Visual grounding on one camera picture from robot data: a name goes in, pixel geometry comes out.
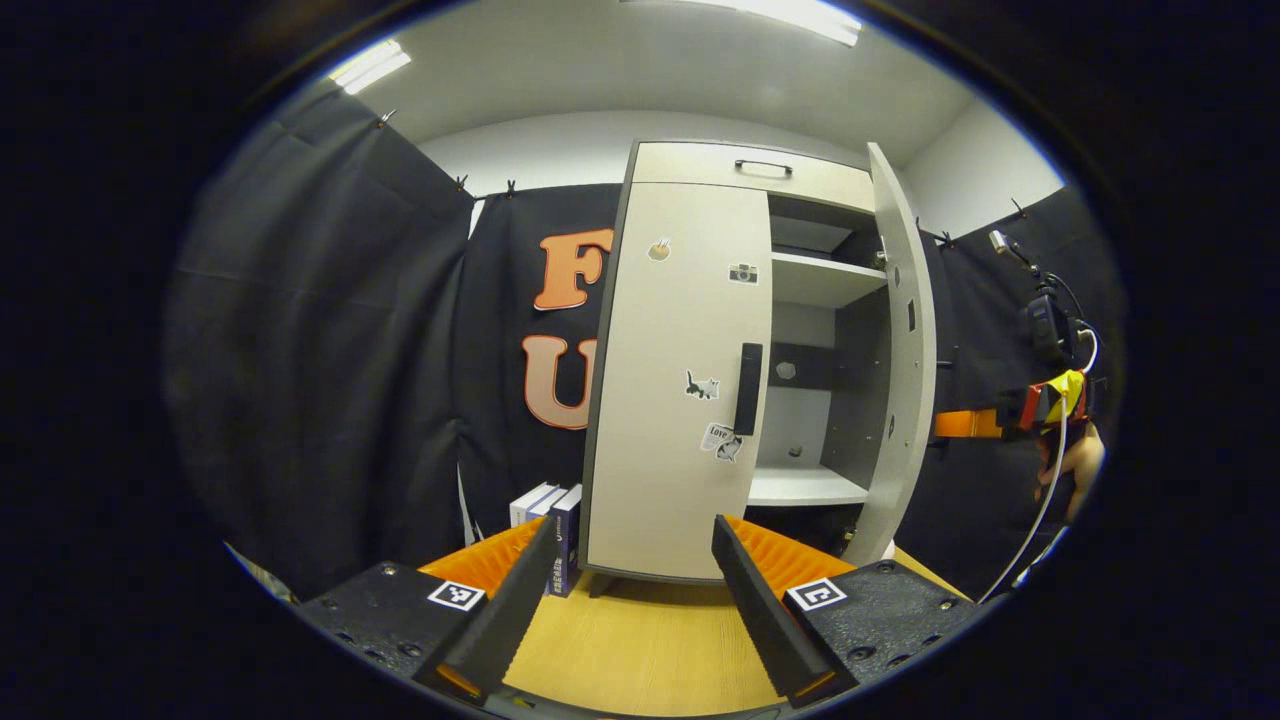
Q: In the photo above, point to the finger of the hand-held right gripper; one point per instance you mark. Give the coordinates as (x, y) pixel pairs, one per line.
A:
(965, 424)

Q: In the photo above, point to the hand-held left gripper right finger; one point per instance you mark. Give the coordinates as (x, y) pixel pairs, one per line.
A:
(760, 620)

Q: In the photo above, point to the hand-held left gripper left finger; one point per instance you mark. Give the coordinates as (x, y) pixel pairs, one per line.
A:
(510, 610)

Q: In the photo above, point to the beige cabinet door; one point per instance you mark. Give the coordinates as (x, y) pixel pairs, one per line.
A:
(670, 400)
(910, 400)

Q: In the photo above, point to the beige double-door shoe cabinet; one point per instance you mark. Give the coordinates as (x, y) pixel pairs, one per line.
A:
(815, 280)

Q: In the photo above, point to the blue and white book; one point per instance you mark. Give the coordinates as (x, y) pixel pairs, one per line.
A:
(547, 500)

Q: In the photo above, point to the black backdrop cloth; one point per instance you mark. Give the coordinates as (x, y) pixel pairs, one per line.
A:
(330, 350)

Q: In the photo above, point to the ceiling light panel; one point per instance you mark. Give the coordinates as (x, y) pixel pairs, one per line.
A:
(790, 15)
(370, 67)

